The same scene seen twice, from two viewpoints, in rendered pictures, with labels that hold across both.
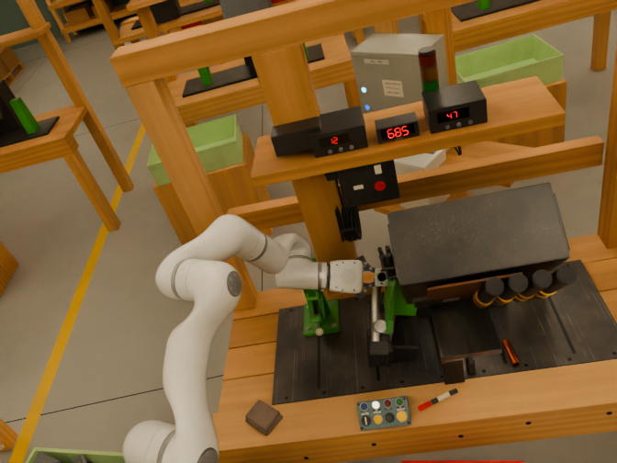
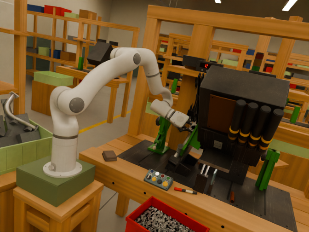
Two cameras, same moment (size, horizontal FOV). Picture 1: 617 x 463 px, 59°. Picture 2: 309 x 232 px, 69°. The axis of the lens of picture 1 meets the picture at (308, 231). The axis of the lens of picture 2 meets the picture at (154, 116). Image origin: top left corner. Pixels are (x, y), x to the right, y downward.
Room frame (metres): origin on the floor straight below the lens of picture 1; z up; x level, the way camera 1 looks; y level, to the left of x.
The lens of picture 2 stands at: (-0.21, -0.17, 1.63)
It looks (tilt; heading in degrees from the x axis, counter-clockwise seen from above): 16 degrees down; 11
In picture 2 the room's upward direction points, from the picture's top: 11 degrees clockwise
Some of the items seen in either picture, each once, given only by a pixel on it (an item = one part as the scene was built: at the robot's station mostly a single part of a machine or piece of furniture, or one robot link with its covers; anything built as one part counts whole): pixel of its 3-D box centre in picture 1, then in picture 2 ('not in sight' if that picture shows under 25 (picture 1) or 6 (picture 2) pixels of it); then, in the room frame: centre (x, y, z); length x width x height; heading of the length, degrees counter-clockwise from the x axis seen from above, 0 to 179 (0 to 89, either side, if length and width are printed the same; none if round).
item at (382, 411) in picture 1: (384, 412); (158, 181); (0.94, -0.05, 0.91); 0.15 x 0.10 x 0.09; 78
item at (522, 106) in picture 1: (397, 131); (232, 80); (1.45, -0.35, 1.52); 0.90 x 0.25 x 0.04; 78
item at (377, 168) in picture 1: (367, 173); not in sight; (1.42, -0.23, 1.43); 0.17 x 0.12 x 0.15; 78
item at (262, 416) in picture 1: (263, 417); (109, 155); (1.05, 0.31, 0.91); 0.10 x 0.08 x 0.03; 38
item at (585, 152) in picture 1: (405, 187); (223, 117); (1.55, -0.37, 1.23); 1.30 x 0.05 x 0.09; 78
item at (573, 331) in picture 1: (432, 331); (201, 175); (1.19, -0.30, 0.89); 1.10 x 0.42 x 0.02; 78
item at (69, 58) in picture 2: not in sight; (57, 48); (5.87, 4.27, 1.13); 2.48 x 0.54 x 2.27; 83
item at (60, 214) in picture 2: not in sight; (61, 189); (0.71, 0.43, 0.83); 0.32 x 0.32 x 0.04; 80
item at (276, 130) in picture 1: (297, 136); (193, 61); (1.47, -0.06, 1.60); 0.15 x 0.07 x 0.07; 78
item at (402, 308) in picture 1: (400, 289); (198, 136); (1.15, -0.21, 1.17); 0.13 x 0.12 x 0.20; 78
